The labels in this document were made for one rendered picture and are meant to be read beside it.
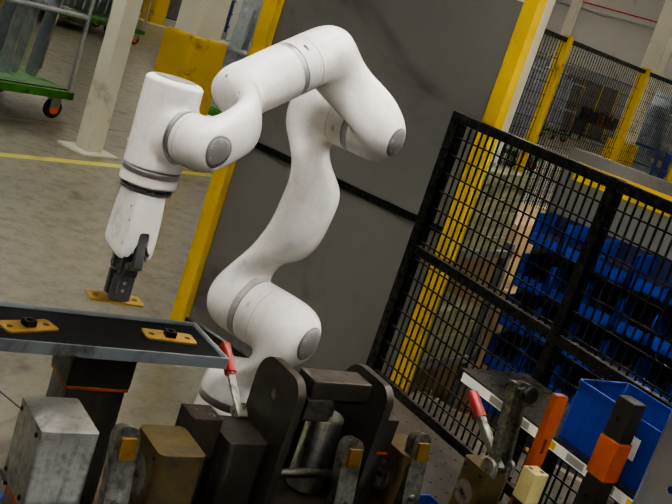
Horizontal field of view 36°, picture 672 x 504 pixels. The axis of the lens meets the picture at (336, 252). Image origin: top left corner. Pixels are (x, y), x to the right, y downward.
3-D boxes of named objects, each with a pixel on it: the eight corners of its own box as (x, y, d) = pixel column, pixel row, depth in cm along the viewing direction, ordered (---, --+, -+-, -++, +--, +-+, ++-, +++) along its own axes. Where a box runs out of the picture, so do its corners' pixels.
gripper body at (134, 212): (114, 165, 151) (95, 236, 153) (132, 185, 142) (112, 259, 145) (162, 175, 154) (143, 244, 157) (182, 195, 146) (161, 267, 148)
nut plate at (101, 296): (90, 300, 149) (92, 292, 149) (84, 290, 152) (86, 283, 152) (144, 308, 153) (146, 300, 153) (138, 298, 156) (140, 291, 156)
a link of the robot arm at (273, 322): (226, 380, 201) (267, 270, 195) (296, 427, 192) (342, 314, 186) (185, 386, 191) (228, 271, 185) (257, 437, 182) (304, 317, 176)
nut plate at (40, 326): (8, 333, 142) (10, 325, 142) (-6, 322, 144) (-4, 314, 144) (59, 331, 148) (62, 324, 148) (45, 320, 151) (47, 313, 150)
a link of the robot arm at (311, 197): (248, 356, 182) (186, 315, 190) (286, 355, 192) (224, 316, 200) (362, 95, 174) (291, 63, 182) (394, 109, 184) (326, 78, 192)
